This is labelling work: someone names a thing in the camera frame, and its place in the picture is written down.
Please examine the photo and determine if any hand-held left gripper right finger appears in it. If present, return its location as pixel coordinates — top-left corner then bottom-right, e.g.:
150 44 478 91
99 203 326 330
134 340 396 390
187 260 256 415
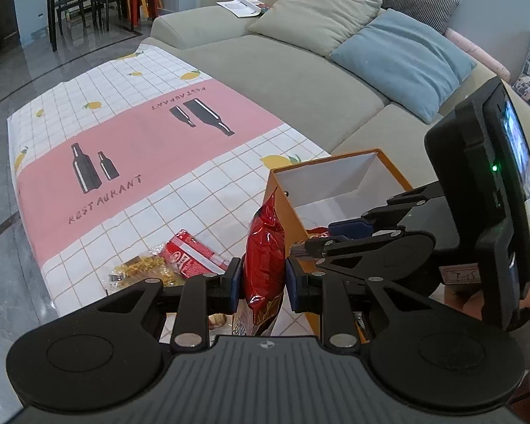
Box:
285 257 452 349

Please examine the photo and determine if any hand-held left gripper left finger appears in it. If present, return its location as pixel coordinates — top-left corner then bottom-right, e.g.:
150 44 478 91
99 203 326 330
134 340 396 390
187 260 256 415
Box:
76 257 243 349

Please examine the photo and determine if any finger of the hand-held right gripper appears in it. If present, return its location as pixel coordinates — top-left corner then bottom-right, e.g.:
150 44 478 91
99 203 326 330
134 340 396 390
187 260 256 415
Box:
328 184 444 238
290 229 407 275

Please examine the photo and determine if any orange cardboard box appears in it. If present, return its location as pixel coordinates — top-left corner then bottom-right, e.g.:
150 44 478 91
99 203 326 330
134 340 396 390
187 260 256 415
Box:
265 149 413 345

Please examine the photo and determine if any red white snack packet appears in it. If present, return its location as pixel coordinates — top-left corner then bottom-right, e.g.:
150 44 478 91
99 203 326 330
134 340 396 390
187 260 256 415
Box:
160 229 231 280

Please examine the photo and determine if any yellow waffle snack clear bag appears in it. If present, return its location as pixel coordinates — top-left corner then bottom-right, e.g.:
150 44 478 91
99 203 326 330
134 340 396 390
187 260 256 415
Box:
107 254 187 294

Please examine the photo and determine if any person's right hand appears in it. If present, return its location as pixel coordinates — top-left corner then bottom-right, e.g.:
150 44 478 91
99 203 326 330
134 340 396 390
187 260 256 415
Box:
444 283 485 322

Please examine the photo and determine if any pink bolster pillow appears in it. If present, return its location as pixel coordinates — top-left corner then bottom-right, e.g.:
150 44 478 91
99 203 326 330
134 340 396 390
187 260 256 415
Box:
445 28 512 84

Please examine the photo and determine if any blue cushion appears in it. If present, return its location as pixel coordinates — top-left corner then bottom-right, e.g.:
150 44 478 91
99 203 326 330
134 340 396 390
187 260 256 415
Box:
329 9 478 124

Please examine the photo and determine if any grey green sofa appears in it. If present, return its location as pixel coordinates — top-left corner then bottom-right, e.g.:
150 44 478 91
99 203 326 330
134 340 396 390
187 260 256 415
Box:
140 0 530 235

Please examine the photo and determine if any pink checked printed tablecloth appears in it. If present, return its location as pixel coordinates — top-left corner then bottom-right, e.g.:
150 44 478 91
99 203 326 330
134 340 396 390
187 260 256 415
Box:
6 45 333 344

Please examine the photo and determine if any beige cushion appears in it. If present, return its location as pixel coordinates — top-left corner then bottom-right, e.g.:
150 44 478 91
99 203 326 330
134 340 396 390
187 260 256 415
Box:
247 0 383 58

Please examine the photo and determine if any white paper leaflet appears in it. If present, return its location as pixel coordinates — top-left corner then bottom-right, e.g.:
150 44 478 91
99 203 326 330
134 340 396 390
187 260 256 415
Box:
216 0 270 18

